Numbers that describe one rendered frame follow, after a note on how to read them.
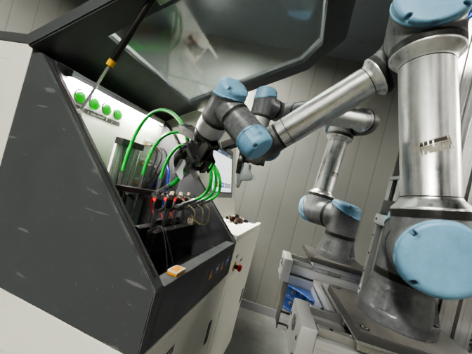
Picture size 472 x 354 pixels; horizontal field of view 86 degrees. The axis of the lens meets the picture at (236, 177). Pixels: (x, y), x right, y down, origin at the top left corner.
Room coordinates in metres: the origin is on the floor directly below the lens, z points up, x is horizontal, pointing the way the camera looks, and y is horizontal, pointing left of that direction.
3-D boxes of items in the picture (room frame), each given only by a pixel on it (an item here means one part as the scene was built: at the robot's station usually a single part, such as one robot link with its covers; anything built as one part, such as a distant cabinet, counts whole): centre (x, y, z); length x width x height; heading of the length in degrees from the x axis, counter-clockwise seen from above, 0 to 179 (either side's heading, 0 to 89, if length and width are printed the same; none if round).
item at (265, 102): (0.89, -0.03, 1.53); 0.09 x 0.08 x 0.11; 125
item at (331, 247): (1.03, -0.47, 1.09); 0.15 x 0.15 x 0.10
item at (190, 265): (0.91, 0.03, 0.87); 0.62 x 0.04 x 0.16; 164
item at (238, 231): (1.61, -0.07, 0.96); 0.70 x 0.22 x 0.03; 164
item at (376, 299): (0.54, -0.40, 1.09); 0.15 x 0.15 x 0.10
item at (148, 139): (1.28, 0.45, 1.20); 0.13 x 0.03 x 0.31; 164
